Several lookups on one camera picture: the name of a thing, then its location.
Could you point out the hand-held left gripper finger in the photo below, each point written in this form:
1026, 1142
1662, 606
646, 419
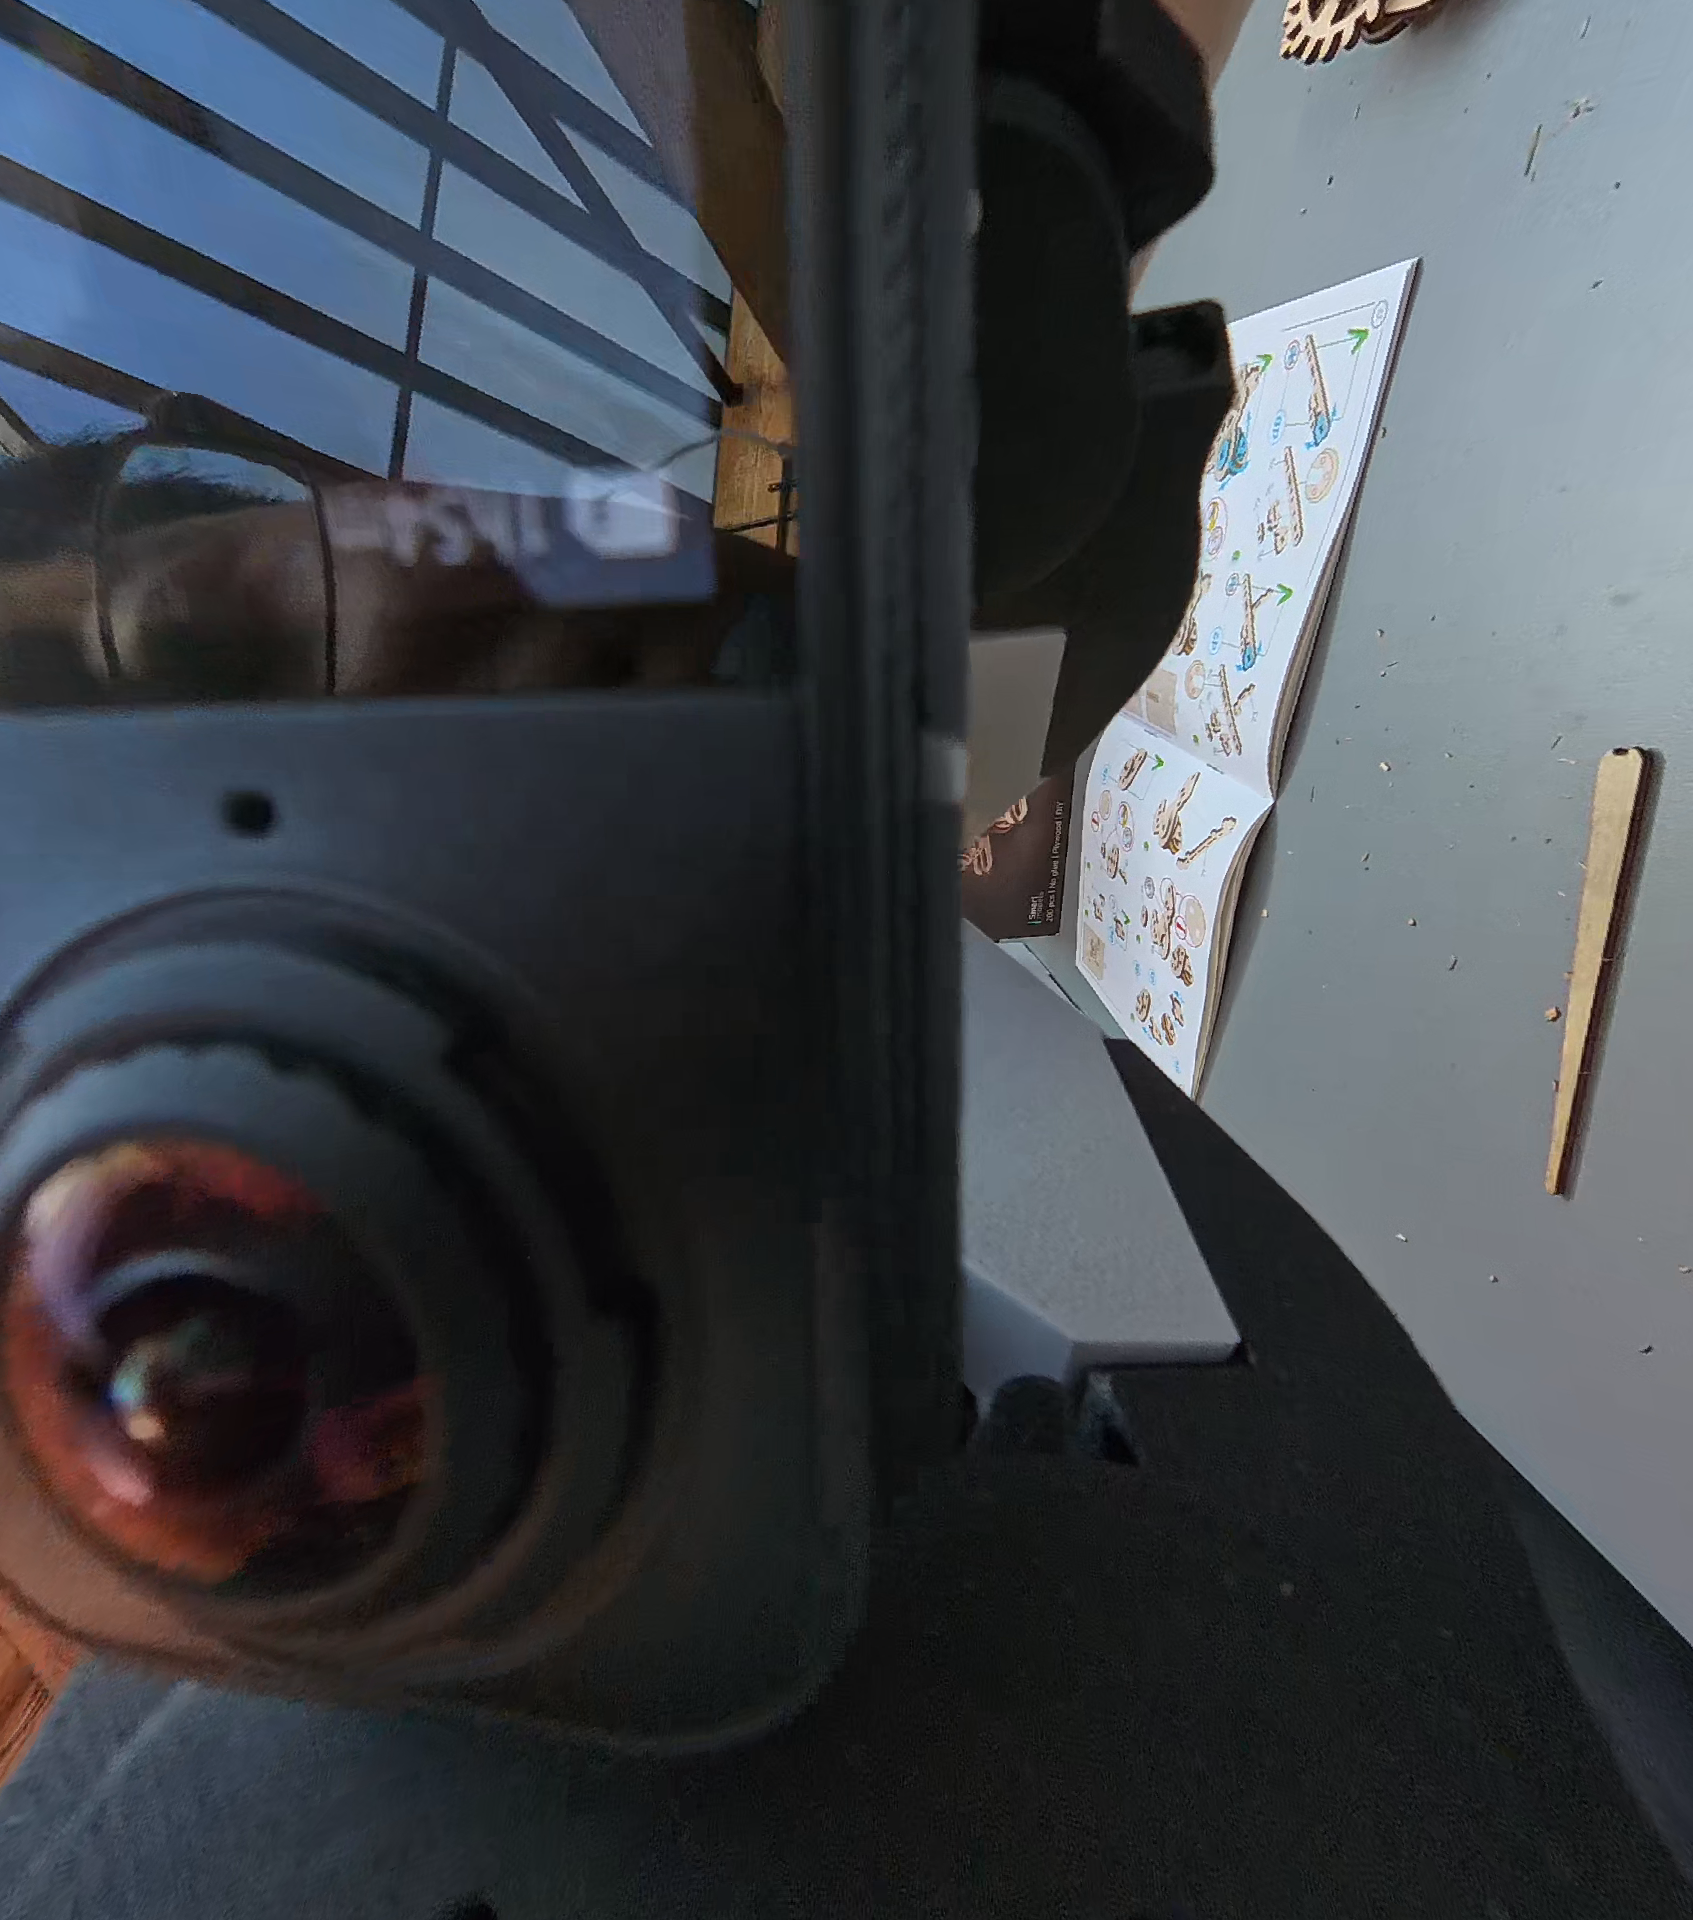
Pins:
1071, 1201

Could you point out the wooden gear cluster model part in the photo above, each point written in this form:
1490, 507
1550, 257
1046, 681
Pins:
1350, 23

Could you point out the illustrated instruction booklet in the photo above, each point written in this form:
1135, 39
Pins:
1282, 541

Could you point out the long flat wooden stick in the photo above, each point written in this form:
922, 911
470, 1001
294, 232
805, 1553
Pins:
1599, 960

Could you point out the dark printed box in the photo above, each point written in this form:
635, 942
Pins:
1019, 871

